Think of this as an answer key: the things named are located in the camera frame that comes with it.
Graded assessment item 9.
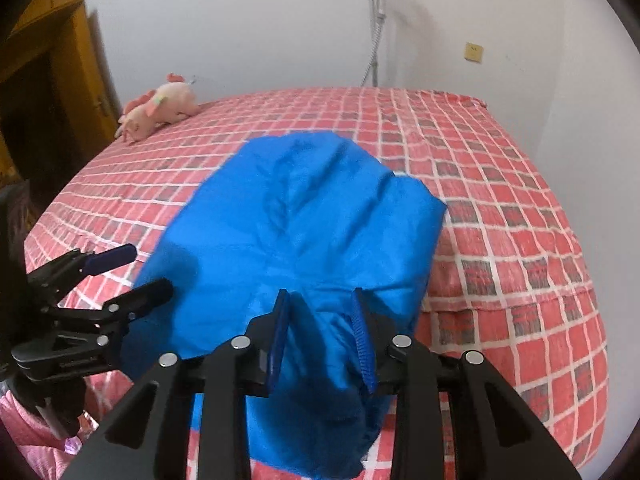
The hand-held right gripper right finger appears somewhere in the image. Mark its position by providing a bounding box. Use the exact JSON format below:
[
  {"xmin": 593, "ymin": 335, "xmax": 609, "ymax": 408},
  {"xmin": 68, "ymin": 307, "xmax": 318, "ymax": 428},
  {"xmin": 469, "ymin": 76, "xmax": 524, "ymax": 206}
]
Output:
[{"xmin": 350, "ymin": 287, "xmax": 583, "ymax": 480}]

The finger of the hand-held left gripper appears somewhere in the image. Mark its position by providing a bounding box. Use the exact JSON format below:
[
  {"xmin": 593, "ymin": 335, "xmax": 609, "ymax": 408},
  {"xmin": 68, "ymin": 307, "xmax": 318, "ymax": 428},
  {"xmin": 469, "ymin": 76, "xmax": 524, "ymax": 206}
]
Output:
[
  {"xmin": 47, "ymin": 278, "xmax": 174, "ymax": 333},
  {"xmin": 27, "ymin": 243, "xmax": 138, "ymax": 308}
]

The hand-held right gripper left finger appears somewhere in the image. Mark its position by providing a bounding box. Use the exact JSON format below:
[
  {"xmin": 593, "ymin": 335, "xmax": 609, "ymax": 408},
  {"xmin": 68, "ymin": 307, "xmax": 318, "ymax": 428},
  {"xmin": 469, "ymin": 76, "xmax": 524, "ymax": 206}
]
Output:
[{"xmin": 60, "ymin": 290, "xmax": 291, "ymax": 480}]

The blue puffer jacket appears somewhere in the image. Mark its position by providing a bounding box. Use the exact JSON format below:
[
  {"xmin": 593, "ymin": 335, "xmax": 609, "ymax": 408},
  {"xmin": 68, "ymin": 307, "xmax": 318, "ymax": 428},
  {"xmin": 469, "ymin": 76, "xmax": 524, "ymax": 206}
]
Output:
[{"xmin": 120, "ymin": 130, "xmax": 448, "ymax": 480}]

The person's pink quilted clothing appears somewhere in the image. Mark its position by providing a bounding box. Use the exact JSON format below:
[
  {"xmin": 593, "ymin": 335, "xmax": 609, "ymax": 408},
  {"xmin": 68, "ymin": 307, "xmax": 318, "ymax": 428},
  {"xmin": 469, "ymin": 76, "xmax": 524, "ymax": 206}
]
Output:
[{"xmin": 0, "ymin": 372, "xmax": 138, "ymax": 480}]

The pink plush toy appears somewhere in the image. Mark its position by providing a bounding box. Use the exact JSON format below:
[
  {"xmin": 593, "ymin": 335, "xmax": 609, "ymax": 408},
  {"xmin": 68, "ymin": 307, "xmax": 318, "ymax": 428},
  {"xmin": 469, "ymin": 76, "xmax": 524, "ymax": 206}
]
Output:
[{"xmin": 115, "ymin": 73, "xmax": 201, "ymax": 145}]

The bed with red plaid sheet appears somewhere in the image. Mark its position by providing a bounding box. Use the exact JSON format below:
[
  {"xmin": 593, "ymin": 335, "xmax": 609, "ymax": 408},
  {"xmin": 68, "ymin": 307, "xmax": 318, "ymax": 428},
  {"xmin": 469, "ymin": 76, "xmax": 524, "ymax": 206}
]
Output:
[{"xmin": 22, "ymin": 85, "xmax": 608, "ymax": 480}]

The brown wooden door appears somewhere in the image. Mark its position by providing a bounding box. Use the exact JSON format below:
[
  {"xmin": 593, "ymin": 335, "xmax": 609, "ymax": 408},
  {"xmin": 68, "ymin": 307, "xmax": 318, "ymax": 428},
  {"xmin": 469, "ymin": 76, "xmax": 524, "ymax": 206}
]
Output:
[{"xmin": 0, "ymin": 0, "xmax": 122, "ymax": 191}]

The white garment steamer stand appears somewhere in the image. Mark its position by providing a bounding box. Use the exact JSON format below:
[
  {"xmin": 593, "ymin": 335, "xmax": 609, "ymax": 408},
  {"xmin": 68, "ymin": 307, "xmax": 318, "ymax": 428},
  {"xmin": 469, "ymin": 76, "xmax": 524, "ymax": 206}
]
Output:
[{"xmin": 355, "ymin": 0, "xmax": 392, "ymax": 87}]

